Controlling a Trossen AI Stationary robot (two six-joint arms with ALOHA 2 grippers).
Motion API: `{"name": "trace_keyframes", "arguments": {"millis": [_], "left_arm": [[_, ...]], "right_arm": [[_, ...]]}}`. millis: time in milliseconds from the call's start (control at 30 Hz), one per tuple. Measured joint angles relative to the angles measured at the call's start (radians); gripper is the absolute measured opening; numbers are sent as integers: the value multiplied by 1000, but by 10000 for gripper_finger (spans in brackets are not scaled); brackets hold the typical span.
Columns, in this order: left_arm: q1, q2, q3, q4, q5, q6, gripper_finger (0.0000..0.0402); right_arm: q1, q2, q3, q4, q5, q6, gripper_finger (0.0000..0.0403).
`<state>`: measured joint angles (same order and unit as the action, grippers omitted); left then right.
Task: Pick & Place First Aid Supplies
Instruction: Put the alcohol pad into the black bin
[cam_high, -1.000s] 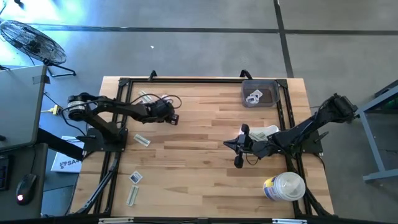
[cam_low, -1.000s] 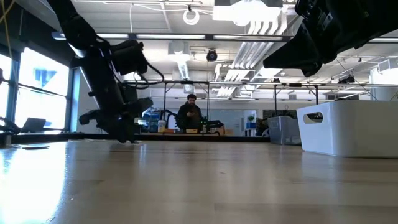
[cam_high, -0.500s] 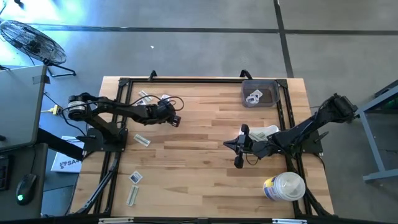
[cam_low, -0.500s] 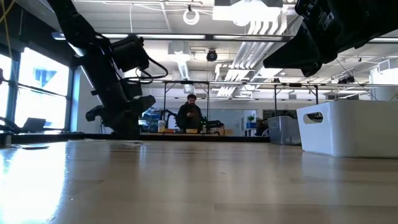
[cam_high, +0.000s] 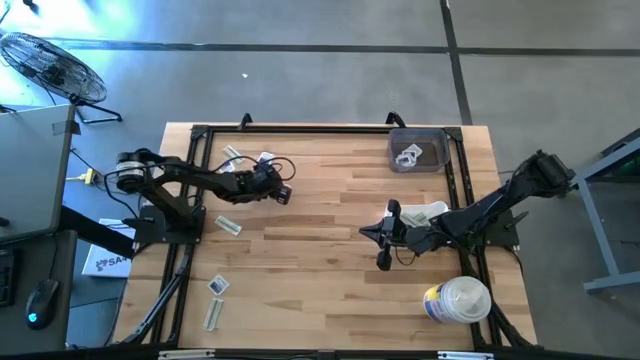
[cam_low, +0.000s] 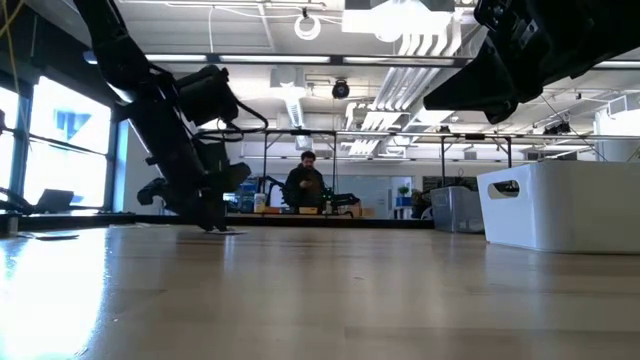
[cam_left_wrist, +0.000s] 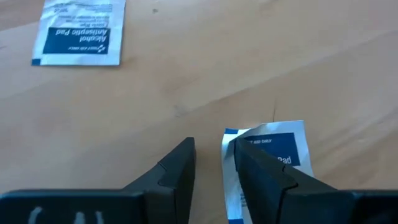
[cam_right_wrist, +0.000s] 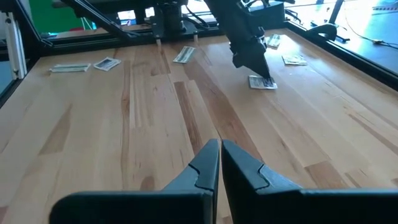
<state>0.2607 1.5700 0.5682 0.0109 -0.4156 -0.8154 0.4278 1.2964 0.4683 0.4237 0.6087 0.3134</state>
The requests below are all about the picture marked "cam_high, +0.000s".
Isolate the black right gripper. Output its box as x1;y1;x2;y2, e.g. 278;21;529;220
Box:
359;199;419;272

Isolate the grey translucent plastic bin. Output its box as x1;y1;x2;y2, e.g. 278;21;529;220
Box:
388;127;452;174

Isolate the white plastic bin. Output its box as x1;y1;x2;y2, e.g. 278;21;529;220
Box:
383;200;450;236

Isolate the white wipes canister blue-yellow label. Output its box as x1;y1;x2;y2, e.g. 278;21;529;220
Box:
422;275;493;325

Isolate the white printed cardboard box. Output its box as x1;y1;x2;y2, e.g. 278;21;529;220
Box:
81;217;137;279

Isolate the black diagonal desk beam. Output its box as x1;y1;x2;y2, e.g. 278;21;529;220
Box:
58;204;137;259

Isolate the grey metal stand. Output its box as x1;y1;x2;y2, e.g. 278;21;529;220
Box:
569;127;640;294

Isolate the light grey desk panel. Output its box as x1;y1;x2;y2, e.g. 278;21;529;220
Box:
0;103;76;246

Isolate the black metal floor fan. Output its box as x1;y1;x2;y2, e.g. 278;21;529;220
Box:
0;31;124;125

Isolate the black computer mouse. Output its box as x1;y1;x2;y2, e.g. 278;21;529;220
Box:
24;278;60;331

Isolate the black keyboard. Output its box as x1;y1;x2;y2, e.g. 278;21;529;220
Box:
0;248;21;307

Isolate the dark grey desk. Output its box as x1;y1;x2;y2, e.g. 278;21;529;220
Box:
0;229;79;357

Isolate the black aluminium table frame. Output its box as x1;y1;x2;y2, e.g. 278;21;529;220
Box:
119;111;539;351

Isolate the silver metal bracket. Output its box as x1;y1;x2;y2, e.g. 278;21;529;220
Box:
157;349;216;360
437;350;495;360

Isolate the black floor cable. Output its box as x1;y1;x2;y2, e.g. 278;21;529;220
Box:
68;147;116;197

